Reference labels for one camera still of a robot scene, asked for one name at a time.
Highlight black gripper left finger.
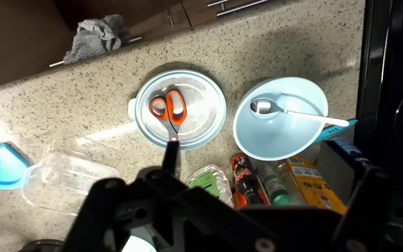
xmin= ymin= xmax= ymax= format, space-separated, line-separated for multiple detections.
xmin=162 ymin=142 xmax=179 ymax=174

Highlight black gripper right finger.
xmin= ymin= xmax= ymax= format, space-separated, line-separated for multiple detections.
xmin=333 ymin=169 xmax=383 ymax=252

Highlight white handled metal spoon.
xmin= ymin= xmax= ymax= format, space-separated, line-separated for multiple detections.
xmin=250 ymin=100 xmax=348 ymax=128

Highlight light blue small bowl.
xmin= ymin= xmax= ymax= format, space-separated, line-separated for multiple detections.
xmin=232 ymin=78 xmax=329 ymax=162

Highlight yellow label oil bottle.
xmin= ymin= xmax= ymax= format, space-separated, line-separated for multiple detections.
xmin=285 ymin=159 xmax=347 ymax=215

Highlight light blue plate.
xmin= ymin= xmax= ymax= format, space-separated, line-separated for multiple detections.
xmin=129 ymin=69 xmax=227 ymax=150

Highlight red hot sauce bottle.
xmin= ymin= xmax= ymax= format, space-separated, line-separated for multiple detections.
xmin=229 ymin=153 xmax=262 ymax=206

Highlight blue spatula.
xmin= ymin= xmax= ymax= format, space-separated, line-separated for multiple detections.
xmin=316 ymin=120 xmax=357 ymax=143

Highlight black stove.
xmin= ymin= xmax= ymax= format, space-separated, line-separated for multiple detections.
xmin=355 ymin=0 xmax=403 ymax=185

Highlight clear glass baking dish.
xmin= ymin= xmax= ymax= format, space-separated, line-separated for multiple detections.
xmin=21 ymin=153 xmax=119 ymax=216

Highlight grey cloth rag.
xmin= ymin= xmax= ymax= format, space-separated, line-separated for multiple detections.
xmin=63 ymin=15 xmax=129 ymax=65

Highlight blue sponge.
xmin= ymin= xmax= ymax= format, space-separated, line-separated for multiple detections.
xmin=0 ymin=143 xmax=29 ymax=191

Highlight orange handled scissors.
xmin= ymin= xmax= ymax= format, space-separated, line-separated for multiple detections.
xmin=148 ymin=90 xmax=187 ymax=142

